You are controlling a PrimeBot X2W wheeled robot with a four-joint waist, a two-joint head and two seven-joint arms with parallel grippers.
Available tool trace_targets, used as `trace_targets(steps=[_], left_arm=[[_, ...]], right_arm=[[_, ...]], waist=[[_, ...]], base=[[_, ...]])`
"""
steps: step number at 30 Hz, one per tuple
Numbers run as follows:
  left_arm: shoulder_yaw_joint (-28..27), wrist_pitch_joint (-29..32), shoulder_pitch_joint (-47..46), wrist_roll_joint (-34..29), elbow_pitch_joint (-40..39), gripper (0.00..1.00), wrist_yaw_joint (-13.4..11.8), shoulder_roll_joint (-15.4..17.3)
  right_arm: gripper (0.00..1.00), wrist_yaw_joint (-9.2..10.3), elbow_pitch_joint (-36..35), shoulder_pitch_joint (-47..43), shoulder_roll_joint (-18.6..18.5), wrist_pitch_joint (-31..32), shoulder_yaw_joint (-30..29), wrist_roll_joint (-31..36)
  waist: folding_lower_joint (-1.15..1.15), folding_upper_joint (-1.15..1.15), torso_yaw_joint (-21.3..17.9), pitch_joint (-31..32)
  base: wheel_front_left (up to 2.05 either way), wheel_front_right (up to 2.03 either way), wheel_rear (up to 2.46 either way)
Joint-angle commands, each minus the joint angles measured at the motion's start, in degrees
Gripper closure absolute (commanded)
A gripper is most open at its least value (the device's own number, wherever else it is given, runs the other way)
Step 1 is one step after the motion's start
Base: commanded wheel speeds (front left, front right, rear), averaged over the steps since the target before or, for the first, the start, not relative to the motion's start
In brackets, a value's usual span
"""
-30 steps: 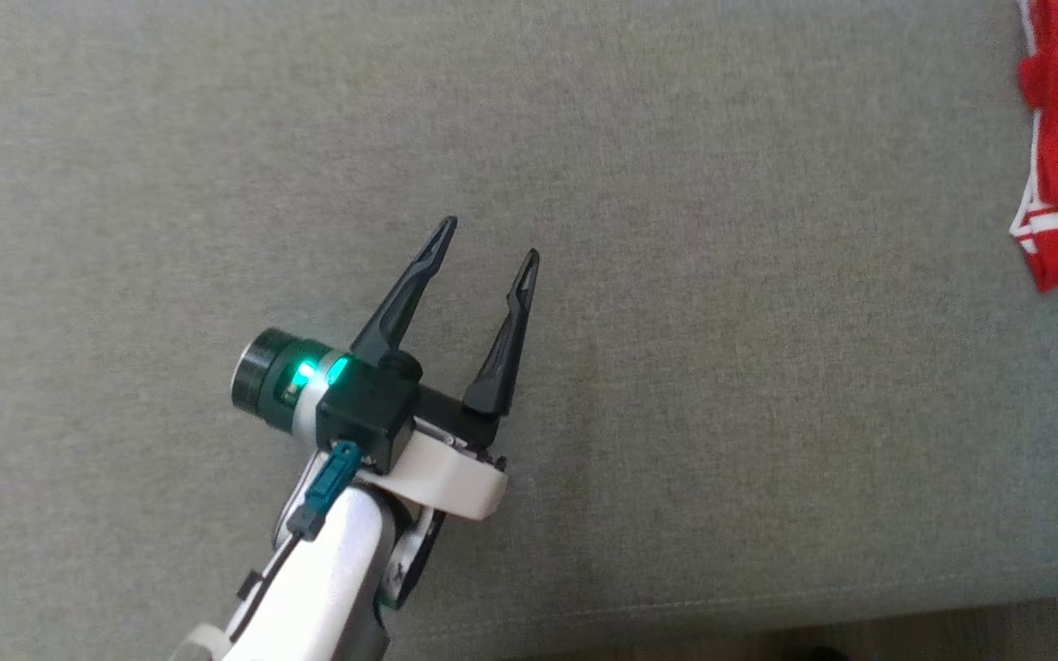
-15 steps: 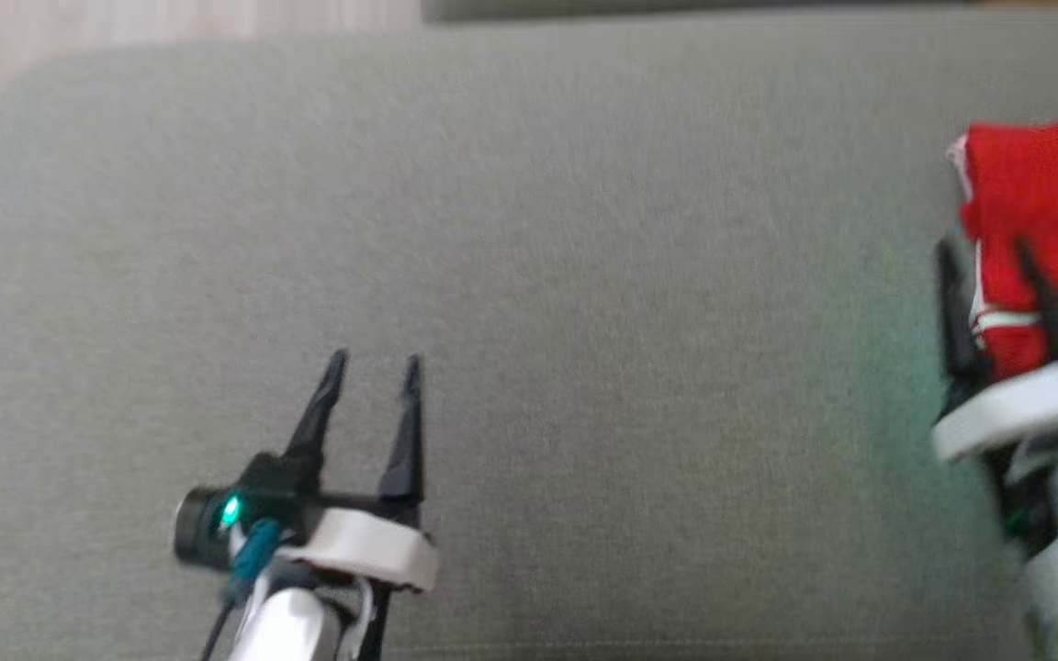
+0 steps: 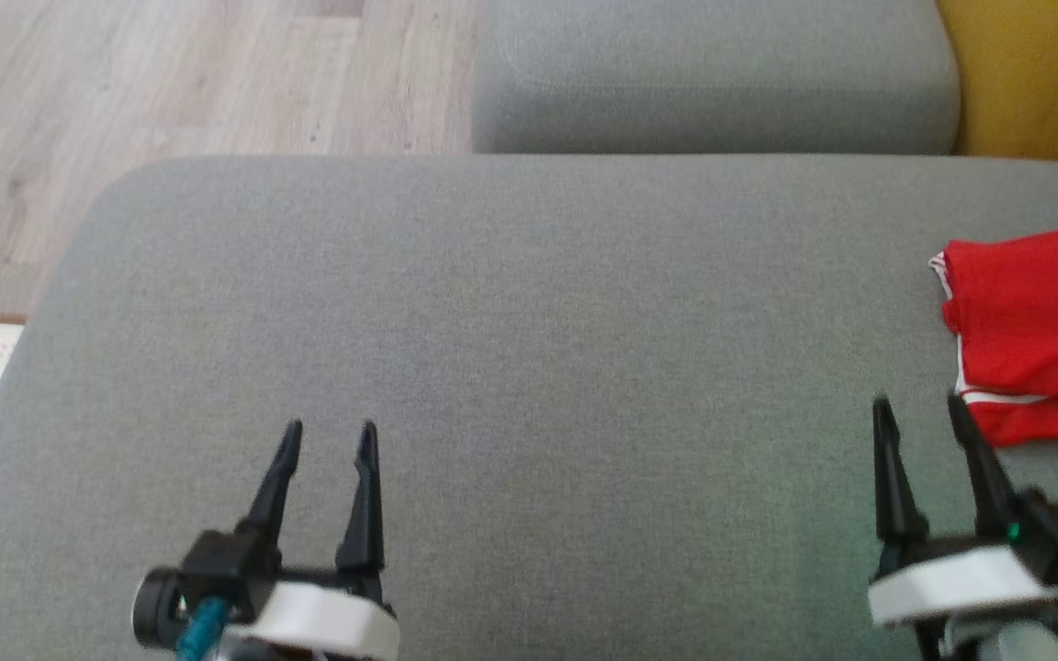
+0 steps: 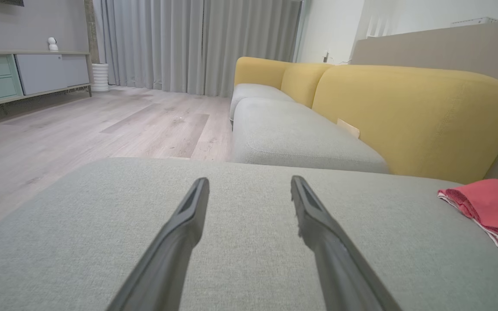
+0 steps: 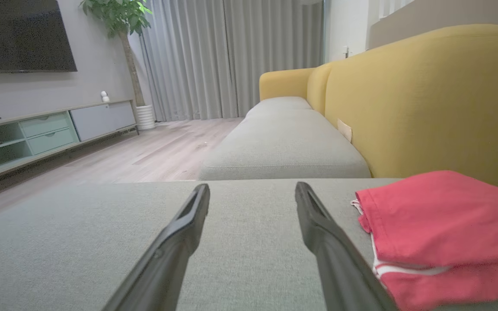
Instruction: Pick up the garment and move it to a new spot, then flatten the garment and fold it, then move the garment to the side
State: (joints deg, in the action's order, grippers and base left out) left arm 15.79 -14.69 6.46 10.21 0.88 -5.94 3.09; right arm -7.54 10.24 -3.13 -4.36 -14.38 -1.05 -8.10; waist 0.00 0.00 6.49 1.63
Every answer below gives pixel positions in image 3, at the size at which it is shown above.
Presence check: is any red white basketball jersey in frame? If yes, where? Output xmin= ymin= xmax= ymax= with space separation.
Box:
xmin=929 ymin=225 xmax=1058 ymax=407

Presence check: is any small grey sofa seat cushion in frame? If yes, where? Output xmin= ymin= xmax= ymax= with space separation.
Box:
xmin=472 ymin=0 xmax=962 ymax=155

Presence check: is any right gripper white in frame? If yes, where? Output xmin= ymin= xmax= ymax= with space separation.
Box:
xmin=866 ymin=392 xmax=1058 ymax=633

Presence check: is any yellow sofa backrest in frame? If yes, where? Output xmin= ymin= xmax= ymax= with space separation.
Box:
xmin=936 ymin=0 xmax=1058 ymax=168

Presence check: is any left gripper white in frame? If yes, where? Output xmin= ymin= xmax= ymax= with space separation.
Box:
xmin=233 ymin=419 xmax=401 ymax=661

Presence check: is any red garment with white trim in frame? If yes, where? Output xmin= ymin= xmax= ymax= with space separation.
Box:
xmin=965 ymin=395 xmax=1058 ymax=449

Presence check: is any large grey sofa seat cushion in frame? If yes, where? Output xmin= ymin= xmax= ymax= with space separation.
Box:
xmin=0 ymin=154 xmax=1058 ymax=661

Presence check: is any teal left camera cable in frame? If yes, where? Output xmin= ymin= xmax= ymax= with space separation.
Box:
xmin=175 ymin=597 xmax=232 ymax=661

